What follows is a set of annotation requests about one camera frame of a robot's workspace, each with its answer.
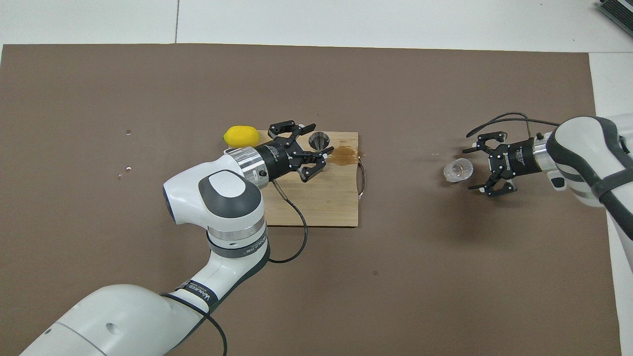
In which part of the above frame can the grey ribbed device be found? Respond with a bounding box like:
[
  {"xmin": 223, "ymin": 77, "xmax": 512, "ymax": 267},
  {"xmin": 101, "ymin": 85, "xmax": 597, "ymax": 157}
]
[{"xmin": 596, "ymin": 0, "xmax": 633, "ymax": 38}]

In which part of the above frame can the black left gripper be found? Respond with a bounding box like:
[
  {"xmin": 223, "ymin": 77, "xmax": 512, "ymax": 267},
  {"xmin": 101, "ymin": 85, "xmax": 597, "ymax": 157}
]
[{"xmin": 255, "ymin": 120, "xmax": 335, "ymax": 183}]

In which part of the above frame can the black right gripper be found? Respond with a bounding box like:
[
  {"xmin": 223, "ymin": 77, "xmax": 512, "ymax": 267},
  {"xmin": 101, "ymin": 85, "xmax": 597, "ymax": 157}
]
[{"xmin": 462, "ymin": 131, "xmax": 540, "ymax": 198}]

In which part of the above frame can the yellow lemon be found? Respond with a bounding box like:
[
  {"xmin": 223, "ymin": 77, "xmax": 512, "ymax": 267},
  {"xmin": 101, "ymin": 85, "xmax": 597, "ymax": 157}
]
[{"xmin": 223, "ymin": 126, "xmax": 260, "ymax": 148}]

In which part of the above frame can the clear plastic cup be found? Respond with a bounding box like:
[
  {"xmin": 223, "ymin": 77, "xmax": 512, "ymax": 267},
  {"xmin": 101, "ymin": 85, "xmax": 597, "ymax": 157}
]
[{"xmin": 443, "ymin": 158, "xmax": 474, "ymax": 183}]

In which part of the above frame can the brown table mat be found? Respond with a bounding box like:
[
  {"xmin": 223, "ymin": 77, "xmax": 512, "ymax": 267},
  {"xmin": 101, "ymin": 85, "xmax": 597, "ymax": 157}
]
[{"xmin": 0, "ymin": 44, "xmax": 623, "ymax": 356}]

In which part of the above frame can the bamboo cutting board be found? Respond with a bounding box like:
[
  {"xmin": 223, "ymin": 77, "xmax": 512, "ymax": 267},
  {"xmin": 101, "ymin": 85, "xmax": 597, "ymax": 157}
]
[{"xmin": 255, "ymin": 131, "xmax": 367, "ymax": 227}]

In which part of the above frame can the steel jigger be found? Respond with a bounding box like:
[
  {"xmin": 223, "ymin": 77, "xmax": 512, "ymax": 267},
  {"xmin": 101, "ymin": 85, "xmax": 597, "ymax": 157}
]
[{"xmin": 309, "ymin": 132, "xmax": 332, "ymax": 153}]

